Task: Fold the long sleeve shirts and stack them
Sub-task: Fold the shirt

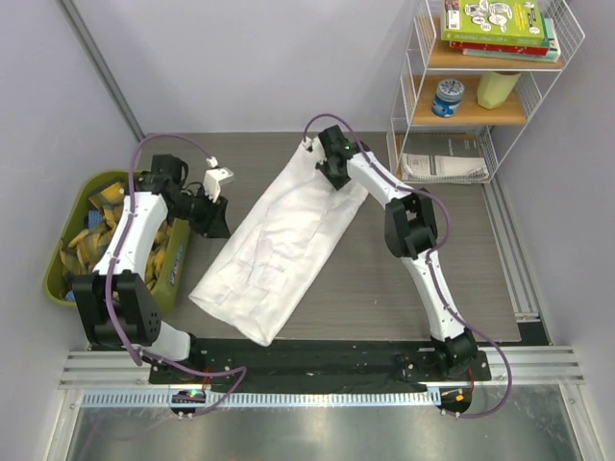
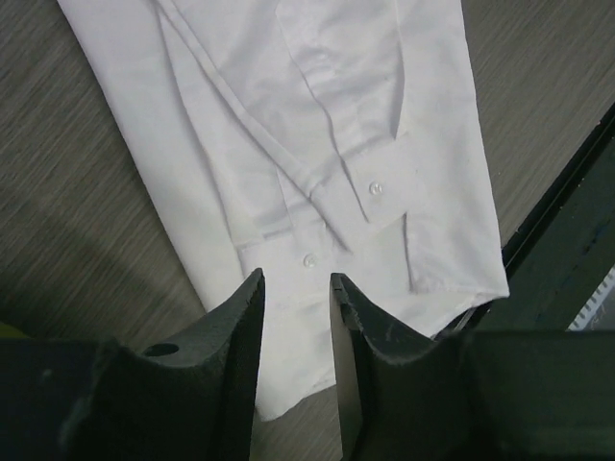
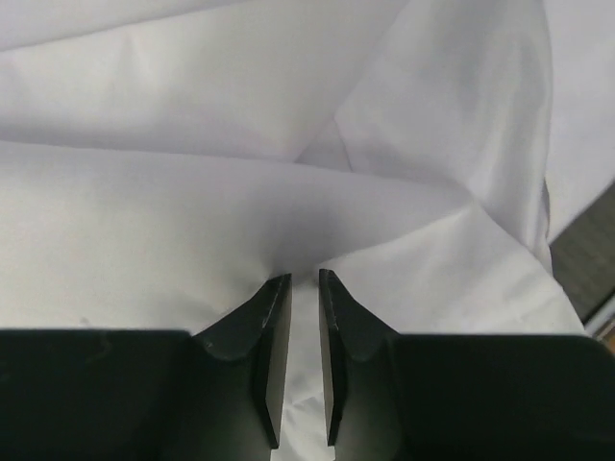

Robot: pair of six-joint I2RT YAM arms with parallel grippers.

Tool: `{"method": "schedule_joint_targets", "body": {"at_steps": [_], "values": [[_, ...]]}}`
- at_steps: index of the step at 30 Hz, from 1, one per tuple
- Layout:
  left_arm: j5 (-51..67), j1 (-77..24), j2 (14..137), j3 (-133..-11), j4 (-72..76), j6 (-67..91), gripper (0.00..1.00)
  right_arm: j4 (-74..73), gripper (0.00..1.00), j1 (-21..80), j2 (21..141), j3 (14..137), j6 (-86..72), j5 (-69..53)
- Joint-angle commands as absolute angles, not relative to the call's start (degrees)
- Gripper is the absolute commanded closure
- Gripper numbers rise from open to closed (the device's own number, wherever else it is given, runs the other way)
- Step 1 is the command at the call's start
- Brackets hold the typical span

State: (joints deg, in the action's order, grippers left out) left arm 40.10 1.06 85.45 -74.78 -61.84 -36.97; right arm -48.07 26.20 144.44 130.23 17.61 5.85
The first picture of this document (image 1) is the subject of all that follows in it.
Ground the white slotted cable duct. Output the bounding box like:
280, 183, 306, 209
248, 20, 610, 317
81, 388, 441, 409

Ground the blue white round tin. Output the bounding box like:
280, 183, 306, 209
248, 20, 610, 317
431, 79, 465, 118

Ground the aluminium rail frame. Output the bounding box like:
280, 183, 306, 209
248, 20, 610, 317
59, 346, 585, 390

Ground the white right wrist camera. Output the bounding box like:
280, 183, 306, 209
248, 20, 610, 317
301, 137, 326, 162

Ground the white long sleeve shirt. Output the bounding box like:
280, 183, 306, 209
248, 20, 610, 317
188, 144, 367, 347

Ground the pale yellow faceted cup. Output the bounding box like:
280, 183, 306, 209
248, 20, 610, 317
477, 71, 521, 109

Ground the red middle book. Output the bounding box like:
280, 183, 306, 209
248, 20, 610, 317
449, 41, 551, 57

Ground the white wire shelf rack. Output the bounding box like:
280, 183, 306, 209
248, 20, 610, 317
386, 1, 585, 183

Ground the olive green plastic bin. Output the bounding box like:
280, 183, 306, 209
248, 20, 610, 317
43, 170, 190, 313

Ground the grey setup guide booklet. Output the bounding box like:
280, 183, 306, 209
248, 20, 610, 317
401, 133, 489, 182

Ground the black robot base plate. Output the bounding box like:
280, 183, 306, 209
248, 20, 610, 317
148, 337, 492, 394

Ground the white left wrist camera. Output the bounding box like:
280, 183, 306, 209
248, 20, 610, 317
203, 167, 234, 203

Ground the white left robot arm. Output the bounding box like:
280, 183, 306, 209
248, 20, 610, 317
73, 155, 234, 383

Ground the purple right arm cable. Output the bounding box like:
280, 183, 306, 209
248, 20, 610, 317
303, 112, 514, 422

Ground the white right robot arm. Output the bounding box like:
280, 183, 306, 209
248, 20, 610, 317
310, 125, 478, 379

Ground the green top book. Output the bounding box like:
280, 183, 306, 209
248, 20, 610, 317
440, 0, 547, 47

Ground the yellow plaid flannel shirt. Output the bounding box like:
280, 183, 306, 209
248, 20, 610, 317
60, 178, 173, 302

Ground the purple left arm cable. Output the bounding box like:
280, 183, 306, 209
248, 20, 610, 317
105, 133, 249, 418

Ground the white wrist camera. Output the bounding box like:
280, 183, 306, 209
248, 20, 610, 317
203, 167, 234, 203
301, 137, 326, 162

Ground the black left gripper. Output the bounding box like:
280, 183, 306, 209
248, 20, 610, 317
169, 185, 232, 239

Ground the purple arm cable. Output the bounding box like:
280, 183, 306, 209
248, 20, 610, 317
303, 112, 514, 422
105, 133, 249, 418

